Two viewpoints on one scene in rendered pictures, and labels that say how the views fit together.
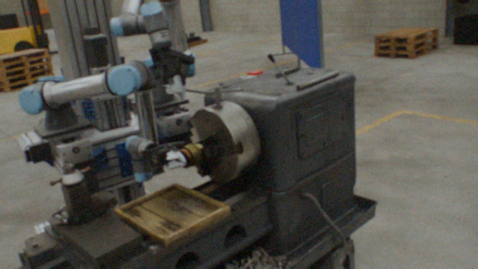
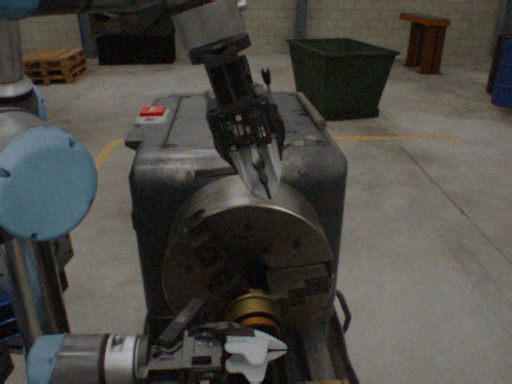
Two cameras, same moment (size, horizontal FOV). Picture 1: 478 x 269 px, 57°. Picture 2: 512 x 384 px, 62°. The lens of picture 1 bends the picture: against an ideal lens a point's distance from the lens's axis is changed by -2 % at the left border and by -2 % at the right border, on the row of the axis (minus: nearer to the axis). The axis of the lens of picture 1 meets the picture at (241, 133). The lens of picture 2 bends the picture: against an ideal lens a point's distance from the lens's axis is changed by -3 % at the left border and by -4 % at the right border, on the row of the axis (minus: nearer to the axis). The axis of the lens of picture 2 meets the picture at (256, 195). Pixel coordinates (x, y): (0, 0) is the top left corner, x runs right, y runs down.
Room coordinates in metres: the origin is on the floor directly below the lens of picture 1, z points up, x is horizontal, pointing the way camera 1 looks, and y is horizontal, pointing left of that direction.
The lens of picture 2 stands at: (1.31, 0.63, 1.57)
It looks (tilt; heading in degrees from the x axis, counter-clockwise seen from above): 27 degrees down; 307
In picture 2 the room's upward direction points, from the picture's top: straight up
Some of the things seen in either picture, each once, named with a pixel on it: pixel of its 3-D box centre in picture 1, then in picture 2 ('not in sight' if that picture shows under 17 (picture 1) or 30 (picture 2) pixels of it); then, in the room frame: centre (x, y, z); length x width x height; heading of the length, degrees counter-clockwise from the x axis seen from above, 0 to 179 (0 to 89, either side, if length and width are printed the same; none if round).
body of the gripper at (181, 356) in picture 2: (157, 155); (183, 362); (1.67, 0.34, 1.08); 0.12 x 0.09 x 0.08; 41
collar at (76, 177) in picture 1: (71, 175); not in sight; (1.41, 0.59, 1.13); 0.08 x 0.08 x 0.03
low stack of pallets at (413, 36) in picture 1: (406, 42); (55, 65); (9.08, -3.56, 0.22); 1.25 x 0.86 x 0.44; 133
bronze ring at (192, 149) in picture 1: (191, 155); (254, 321); (1.64, 0.20, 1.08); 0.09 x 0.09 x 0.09; 43
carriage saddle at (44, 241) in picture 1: (82, 251); not in sight; (1.31, 0.58, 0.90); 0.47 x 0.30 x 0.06; 41
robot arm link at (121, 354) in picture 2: (149, 149); (127, 358); (1.73, 0.38, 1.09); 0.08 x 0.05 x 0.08; 131
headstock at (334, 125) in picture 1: (282, 119); (233, 185); (2.02, -0.20, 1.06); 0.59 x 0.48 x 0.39; 131
